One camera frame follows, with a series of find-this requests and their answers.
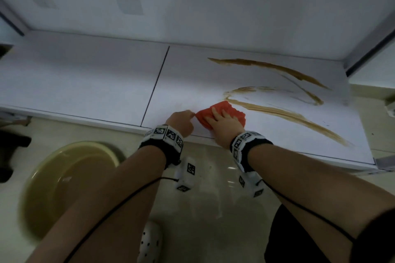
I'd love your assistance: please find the person's right hand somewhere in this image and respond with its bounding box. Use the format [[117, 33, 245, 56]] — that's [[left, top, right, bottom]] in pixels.
[[203, 106, 246, 149]]

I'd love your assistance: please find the blank white wall plate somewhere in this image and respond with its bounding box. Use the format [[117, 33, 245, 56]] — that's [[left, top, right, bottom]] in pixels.
[[112, 0, 145, 16]]

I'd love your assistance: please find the black plastic stool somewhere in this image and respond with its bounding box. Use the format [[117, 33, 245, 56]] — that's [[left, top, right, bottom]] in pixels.
[[0, 130, 33, 184]]

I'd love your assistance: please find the black right wristband with markers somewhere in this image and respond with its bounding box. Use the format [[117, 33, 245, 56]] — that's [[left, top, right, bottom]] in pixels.
[[230, 131, 274, 173]]

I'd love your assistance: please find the person's left hand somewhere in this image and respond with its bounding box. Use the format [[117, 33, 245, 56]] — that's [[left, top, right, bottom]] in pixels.
[[165, 109, 197, 137]]

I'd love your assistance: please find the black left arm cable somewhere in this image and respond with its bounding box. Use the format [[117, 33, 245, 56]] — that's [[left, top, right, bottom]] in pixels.
[[63, 176, 179, 263]]

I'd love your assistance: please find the white metal storage rack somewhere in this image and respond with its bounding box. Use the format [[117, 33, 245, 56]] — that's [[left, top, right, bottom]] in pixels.
[[384, 95, 395, 118]]

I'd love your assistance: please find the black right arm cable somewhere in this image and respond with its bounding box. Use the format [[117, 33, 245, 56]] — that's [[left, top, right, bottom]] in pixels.
[[256, 179, 357, 241]]

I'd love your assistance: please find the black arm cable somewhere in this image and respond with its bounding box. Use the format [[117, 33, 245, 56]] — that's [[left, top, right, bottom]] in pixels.
[[63, 176, 179, 263], [256, 179, 357, 241]]

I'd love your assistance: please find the person's right forearm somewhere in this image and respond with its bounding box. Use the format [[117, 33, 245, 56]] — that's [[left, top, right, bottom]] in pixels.
[[248, 143, 395, 263]]

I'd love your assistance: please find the white clog shoe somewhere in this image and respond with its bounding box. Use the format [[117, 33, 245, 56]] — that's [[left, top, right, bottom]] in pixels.
[[137, 221, 163, 263]]

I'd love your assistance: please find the yellow plastic basin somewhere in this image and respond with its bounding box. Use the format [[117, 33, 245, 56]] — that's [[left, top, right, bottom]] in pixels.
[[18, 141, 121, 242]]

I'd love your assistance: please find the person's left forearm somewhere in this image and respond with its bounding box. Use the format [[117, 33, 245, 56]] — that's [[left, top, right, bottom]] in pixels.
[[26, 145, 167, 263]]

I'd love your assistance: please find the red cleaning cloth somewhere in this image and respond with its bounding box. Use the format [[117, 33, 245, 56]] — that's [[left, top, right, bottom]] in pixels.
[[196, 101, 247, 131]]

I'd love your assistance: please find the white metal shelf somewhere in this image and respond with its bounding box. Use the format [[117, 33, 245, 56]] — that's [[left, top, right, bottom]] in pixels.
[[0, 0, 395, 174]]

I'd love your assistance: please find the black wristband with markers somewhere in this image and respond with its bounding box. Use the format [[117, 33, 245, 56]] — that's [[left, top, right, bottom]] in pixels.
[[138, 125, 184, 169], [230, 131, 274, 173]]

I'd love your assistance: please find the black left wristband with markers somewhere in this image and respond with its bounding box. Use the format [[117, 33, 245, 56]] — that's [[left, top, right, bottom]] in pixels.
[[138, 125, 184, 169]]

